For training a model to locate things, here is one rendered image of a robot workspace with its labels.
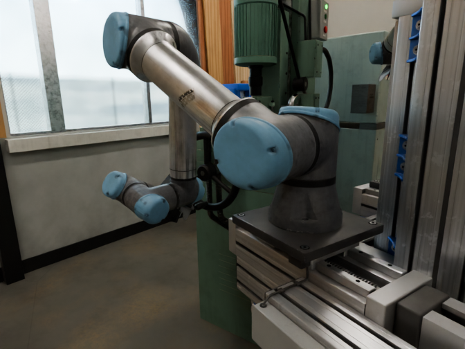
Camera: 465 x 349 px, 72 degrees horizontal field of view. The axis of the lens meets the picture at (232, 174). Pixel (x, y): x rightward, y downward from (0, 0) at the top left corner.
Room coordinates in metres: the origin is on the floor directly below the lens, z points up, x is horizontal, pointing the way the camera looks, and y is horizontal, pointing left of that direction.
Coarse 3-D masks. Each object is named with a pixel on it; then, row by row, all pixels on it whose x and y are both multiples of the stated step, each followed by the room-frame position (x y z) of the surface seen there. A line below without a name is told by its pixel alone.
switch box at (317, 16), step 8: (312, 0) 1.55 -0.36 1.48; (320, 0) 1.53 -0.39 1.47; (312, 8) 1.55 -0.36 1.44; (320, 8) 1.53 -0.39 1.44; (328, 8) 1.60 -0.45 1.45; (312, 16) 1.55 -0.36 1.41; (320, 16) 1.53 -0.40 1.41; (328, 16) 1.60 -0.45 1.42; (312, 24) 1.55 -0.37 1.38; (320, 24) 1.53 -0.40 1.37; (312, 32) 1.55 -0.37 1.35; (320, 32) 1.53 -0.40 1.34; (320, 40) 1.60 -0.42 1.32
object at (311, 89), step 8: (296, 0) 1.50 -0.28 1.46; (304, 0) 1.53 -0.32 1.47; (296, 8) 1.50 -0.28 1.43; (304, 8) 1.53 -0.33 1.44; (296, 16) 1.50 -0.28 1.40; (296, 24) 1.50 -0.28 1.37; (296, 32) 1.50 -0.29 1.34; (296, 40) 1.50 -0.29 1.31; (296, 48) 1.49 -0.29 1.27; (296, 56) 1.49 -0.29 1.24; (312, 80) 1.63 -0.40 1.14; (312, 88) 1.64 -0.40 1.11
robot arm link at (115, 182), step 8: (112, 176) 0.84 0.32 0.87; (120, 176) 0.83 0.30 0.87; (128, 176) 0.86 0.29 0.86; (104, 184) 0.84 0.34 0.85; (112, 184) 0.82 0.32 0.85; (120, 184) 0.81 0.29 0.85; (128, 184) 0.83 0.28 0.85; (144, 184) 0.89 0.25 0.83; (104, 192) 0.82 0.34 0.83; (112, 192) 0.81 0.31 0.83; (120, 192) 0.81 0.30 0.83; (120, 200) 0.82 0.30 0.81
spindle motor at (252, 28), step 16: (240, 0) 1.34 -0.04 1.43; (256, 0) 1.32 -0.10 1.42; (272, 0) 1.34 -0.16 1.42; (240, 16) 1.35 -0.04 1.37; (256, 16) 1.32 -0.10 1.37; (272, 16) 1.34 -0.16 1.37; (240, 32) 1.35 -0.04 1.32; (256, 32) 1.32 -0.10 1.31; (272, 32) 1.34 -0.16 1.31; (240, 48) 1.35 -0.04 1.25; (256, 48) 1.32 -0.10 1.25; (272, 48) 1.34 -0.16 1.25; (240, 64) 1.37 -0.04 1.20; (256, 64) 1.36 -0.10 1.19; (272, 64) 1.37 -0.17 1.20
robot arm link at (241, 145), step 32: (128, 32) 0.70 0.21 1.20; (160, 32) 0.72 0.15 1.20; (128, 64) 0.72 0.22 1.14; (160, 64) 0.66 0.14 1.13; (192, 64) 0.65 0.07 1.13; (192, 96) 0.60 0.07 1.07; (224, 96) 0.58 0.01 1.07; (224, 128) 0.50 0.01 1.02; (256, 128) 0.47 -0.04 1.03; (288, 128) 0.51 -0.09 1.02; (224, 160) 0.51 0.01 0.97; (256, 160) 0.47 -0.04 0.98; (288, 160) 0.48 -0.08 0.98
